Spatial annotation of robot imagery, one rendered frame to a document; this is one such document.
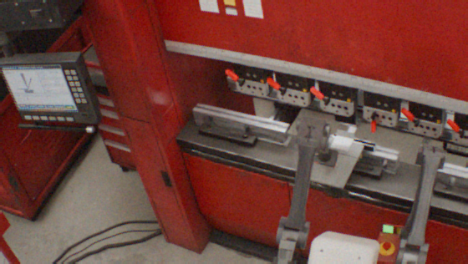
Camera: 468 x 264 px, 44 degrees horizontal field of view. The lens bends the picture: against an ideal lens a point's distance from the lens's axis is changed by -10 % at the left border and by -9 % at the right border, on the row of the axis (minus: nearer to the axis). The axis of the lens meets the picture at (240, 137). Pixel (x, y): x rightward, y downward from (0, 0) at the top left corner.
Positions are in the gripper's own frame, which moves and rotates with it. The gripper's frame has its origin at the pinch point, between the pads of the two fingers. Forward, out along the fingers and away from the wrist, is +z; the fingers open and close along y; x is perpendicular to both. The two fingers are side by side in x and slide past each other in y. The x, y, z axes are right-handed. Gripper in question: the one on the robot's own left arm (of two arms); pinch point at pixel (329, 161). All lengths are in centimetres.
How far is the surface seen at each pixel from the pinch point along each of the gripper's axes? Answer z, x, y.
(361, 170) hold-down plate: 16.2, -3.2, -10.5
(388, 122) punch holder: -7.7, -20.2, -22.4
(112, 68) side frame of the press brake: -33, -12, 101
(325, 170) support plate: 1.0, 4.0, 0.9
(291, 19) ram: -45, -42, 17
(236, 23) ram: -39, -39, 43
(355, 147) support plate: 9.5, -11.0, -6.6
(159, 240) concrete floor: 85, 55, 116
